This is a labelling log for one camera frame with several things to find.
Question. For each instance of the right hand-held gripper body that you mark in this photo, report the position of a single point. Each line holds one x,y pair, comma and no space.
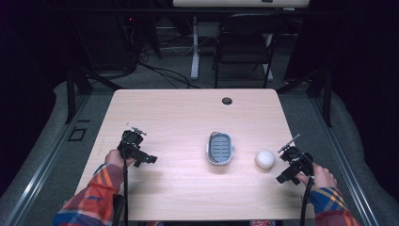
298,160

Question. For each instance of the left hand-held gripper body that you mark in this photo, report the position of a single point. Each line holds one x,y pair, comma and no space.
131,145

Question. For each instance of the white round soap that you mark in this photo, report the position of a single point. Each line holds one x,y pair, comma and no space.
265,159

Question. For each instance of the grey soap dish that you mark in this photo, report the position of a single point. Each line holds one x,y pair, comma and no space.
220,148

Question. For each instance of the person's left hand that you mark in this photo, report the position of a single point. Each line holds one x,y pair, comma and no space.
114,158

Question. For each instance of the person's right hand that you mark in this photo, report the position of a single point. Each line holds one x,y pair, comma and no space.
320,177

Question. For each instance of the black metal stand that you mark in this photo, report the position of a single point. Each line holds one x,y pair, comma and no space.
71,94
326,94

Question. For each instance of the white desk leg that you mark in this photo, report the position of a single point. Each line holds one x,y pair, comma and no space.
195,53

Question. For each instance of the black folding chair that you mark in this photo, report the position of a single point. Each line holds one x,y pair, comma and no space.
244,47

